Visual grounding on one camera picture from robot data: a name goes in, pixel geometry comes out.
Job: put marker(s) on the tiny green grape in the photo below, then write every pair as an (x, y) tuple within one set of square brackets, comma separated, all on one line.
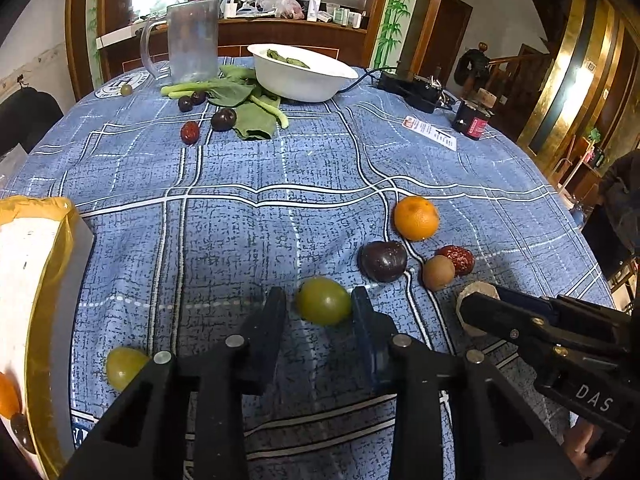
[(126, 90)]

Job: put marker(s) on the black chair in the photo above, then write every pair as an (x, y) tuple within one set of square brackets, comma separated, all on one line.
[(27, 120)]

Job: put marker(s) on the round tan slice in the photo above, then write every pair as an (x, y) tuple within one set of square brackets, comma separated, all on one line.
[(472, 292)]

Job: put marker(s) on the black power strip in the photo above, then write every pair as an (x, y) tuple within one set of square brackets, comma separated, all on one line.
[(412, 91)]

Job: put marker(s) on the small cardboard box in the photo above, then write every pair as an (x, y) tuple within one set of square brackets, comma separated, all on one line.
[(485, 97)]

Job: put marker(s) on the pale dimpled orange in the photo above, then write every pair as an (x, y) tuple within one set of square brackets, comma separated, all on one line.
[(416, 217)]

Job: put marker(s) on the clear plastic mug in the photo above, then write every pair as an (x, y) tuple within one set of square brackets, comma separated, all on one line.
[(192, 42)]

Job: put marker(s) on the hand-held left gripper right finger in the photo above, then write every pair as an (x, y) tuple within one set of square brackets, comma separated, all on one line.
[(367, 342)]

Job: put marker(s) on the small red date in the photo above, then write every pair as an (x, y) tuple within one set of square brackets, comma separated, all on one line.
[(190, 132)]

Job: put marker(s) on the clear plastic bag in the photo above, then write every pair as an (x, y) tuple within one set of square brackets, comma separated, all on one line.
[(10, 160)]

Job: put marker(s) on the large green grape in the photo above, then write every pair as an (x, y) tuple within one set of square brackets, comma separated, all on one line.
[(323, 301)]

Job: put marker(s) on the small green grape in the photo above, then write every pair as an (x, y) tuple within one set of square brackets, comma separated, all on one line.
[(125, 367)]

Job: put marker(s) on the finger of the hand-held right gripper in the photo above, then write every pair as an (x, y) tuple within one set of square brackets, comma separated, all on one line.
[(585, 312), (500, 317)]

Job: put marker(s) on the white box with yellow liner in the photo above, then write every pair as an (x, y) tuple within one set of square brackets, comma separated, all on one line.
[(30, 280)]

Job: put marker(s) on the white plastic shopping bag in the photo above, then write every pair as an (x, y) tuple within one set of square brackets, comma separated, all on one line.
[(272, 0)]

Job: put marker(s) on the small dark plum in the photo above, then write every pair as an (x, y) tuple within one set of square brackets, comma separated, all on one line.
[(223, 119)]

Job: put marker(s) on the white lotion bottle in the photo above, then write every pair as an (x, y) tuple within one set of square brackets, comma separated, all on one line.
[(314, 4)]

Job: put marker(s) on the black box with red label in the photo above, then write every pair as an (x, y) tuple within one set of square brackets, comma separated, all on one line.
[(470, 121)]

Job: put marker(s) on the person's right hand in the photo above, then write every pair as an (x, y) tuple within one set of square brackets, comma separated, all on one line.
[(577, 442)]

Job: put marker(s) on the wooden door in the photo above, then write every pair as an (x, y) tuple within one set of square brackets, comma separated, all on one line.
[(450, 40)]

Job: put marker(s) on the white bowl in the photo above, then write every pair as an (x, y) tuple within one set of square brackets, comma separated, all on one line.
[(300, 80)]

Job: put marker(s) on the bamboo painted panel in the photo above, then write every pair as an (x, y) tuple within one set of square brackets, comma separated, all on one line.
[(395, 15), (92, 25)]

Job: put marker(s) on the green leaf in bowl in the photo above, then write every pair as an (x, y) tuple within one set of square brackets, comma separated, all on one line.
[(287, 58)]

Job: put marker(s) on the gold door frame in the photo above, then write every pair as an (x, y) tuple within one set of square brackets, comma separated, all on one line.
[(570, 75)]

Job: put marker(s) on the wooden stair railing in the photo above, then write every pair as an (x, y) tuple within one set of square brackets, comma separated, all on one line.
[(520, 75)]

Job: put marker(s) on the white card with red label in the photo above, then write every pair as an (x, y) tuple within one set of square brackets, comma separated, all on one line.
[(432, 133)]

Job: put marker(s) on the dark purple plum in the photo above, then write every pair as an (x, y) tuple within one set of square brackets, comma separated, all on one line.
[(382, 261), (22, 432)]

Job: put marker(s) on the wooden display cabinet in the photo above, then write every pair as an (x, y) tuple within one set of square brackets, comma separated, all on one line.
[(300, 35)]

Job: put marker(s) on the green bok choy leaves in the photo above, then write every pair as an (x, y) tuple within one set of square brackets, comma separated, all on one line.
[(250, 110)]

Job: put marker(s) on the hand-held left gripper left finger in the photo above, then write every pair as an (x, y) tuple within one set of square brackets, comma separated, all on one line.
[(270, 345)]

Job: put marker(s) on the large red date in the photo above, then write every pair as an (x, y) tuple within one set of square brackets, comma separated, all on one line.
[(460, 257)]

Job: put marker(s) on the brown longan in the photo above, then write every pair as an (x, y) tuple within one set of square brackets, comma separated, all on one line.
[(439, 273)]

